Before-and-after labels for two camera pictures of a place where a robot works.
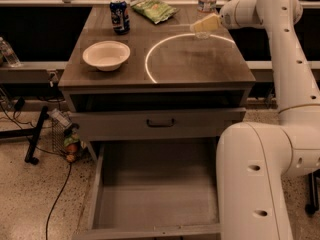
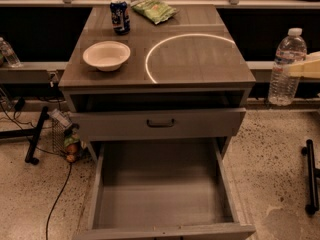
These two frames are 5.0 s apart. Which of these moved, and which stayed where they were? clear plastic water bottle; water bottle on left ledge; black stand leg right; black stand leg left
Moved: clear plastic water bottle
Stayed: black stand leg right; water bottle on left ledge; black stand leg left
